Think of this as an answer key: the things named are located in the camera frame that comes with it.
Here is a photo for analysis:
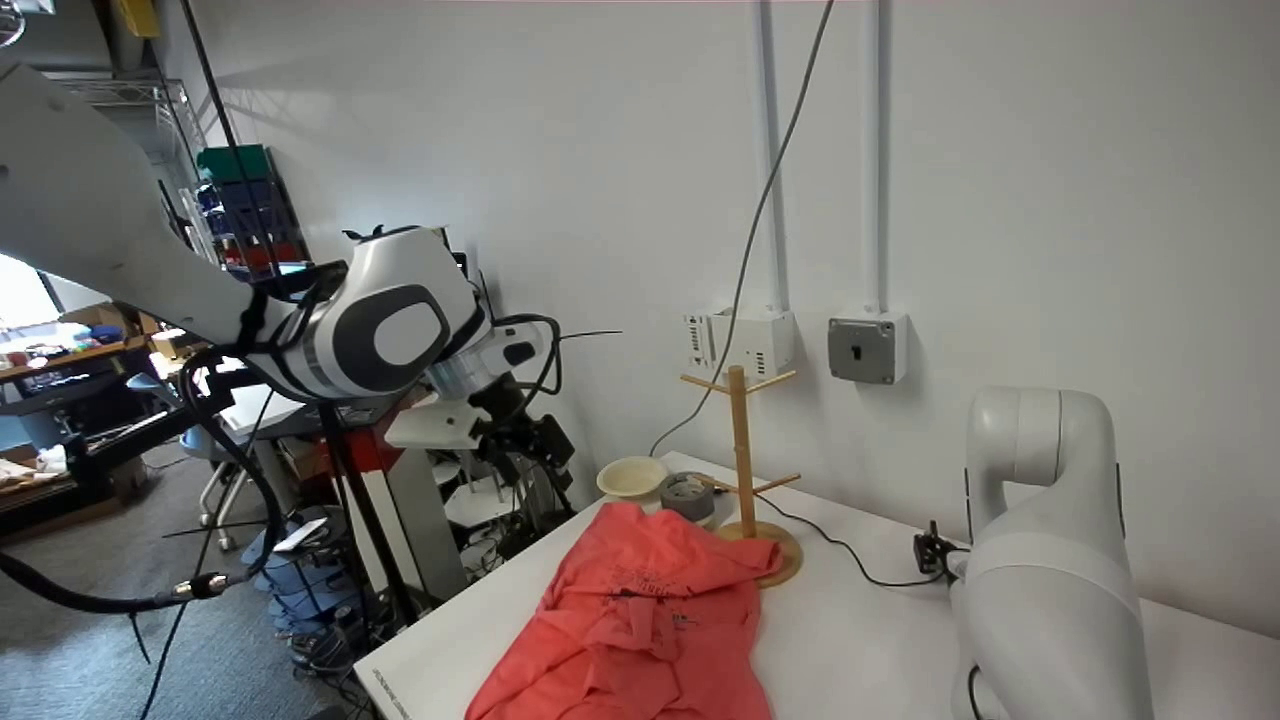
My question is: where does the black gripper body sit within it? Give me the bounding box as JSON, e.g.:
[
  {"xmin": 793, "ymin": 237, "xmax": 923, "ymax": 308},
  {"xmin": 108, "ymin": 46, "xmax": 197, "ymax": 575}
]
[{"xmin": 464, "ymin": 373, "xmax": 565, "ymax": 462}]

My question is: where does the coral printed t-shirt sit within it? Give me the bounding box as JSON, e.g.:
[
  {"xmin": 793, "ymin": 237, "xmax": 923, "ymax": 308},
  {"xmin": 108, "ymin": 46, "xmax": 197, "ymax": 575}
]
[{"xmin": 462, "ymin": 495, "xmax": 788, "ymax": 720}]

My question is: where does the cream bowl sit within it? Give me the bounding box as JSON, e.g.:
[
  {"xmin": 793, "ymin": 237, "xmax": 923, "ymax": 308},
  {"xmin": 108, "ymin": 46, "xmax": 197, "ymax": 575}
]
[{"xmin": 592, "ymin": 453, "xmax": 672, "ymax": 509}]

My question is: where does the wooden mug tree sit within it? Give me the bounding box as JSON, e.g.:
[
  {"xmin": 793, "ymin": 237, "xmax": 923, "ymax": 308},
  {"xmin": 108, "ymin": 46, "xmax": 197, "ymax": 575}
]
[{"xmin": 678, "ymin": 361, "xmax": 810, "ymax": 588}]

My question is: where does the blue plastic clutter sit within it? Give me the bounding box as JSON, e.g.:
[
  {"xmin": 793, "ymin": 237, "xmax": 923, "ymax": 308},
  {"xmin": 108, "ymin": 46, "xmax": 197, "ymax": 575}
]
[{"xmin": 253, "ymin": 523, "xmax": 352, "ymax": 633}]

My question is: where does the grey junction box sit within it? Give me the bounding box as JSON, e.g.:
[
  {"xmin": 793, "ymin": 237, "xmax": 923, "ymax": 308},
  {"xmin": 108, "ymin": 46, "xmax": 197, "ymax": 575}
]
[{"xmin": 823, "ymin": 308, "xmax": 916, "ymax": 390}]

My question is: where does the small black electronic box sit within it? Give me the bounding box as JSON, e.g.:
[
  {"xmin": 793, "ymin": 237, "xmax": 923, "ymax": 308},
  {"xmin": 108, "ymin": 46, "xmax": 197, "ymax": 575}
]
[{"xmin": 913, "ymin": 520, "xmax": 968, "ymax": 588}]

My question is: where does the white tube-shaped device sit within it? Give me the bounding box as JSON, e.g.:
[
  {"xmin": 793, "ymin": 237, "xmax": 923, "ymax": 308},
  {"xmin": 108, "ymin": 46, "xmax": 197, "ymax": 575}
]
[{"xmin": 953, "ymin": 383, "xmax": 1159, "ymax": 720}]

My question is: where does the white wall box with print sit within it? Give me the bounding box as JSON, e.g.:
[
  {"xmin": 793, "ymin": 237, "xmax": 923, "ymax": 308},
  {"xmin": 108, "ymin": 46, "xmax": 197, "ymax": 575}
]
[{"xmin": 685, "ymin": 313, "xmax": 735, "ymax": 374}]

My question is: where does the black metal frame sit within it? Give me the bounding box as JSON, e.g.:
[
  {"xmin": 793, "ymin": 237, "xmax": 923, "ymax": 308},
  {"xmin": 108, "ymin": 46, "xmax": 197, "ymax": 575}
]
[{"xmin": 317, "ymin": 397, "xmax": 446, "ymax": 635}]

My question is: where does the plain white wall box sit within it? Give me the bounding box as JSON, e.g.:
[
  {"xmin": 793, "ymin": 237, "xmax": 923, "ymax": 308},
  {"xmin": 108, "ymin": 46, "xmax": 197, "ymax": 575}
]
[{"xmin": 724, "ymin": 308, "xmax": 805, "ymax": 383}]

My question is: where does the black table cable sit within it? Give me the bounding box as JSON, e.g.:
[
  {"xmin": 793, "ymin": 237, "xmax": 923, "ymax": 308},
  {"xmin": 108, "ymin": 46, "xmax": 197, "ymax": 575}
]
[{"xmin": 759, "ymin": 490, "xmax": 937, "ymax": 590}]

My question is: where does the white wall conduit pipe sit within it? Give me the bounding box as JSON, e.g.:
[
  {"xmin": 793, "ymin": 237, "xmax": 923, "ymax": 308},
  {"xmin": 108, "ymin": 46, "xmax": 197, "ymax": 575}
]
[
  {"xmin": 758, "ymin": 0, "xmax": 798, "ymax": 316},
  {"xmin": 861, "ymin": 0, "xmax": 897, "ymax": 319}
]

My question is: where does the grey wall cable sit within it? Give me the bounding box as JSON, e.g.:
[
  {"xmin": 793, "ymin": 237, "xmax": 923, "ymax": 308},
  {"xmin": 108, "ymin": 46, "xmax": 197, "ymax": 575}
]
[{"xmin": 650, "ymin": 0, "xmax": 842, "ymax": 461}]

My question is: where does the thick black floor hose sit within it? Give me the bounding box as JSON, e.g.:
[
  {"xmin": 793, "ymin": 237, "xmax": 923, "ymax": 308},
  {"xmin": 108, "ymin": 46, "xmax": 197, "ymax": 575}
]
[{"xmin": 0, "ymin": 547, "xmax": 232, "ymax": 617}]

